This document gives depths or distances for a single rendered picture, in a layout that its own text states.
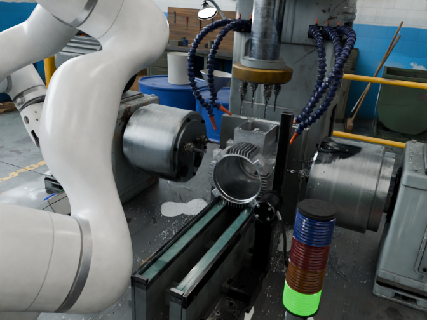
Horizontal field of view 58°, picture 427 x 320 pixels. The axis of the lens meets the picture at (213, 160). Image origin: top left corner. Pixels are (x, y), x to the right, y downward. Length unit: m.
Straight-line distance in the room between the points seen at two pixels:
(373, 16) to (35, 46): 5.64
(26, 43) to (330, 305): 0.94
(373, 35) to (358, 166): 5.25
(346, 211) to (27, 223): 0.80
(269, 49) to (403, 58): 5.18
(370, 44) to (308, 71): 4.92
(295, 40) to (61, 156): 0.98
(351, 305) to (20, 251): 0.85
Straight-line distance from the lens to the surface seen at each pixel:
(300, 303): 0.68
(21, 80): 1.02
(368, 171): 1.06
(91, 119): 0.53
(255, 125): 1.29
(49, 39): 0.90
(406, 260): 1.11
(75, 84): 0.55
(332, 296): 1.12
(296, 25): 1.34
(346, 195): 1.05
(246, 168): 1.35
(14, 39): 0.94
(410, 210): 1.05
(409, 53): 6.25
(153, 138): 1.23
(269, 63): 1.13
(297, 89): 1.37
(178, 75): 3.25
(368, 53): 6.27
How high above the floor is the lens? 1.49
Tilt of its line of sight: 22 degrees down
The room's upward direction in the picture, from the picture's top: 4 degrees clockwise
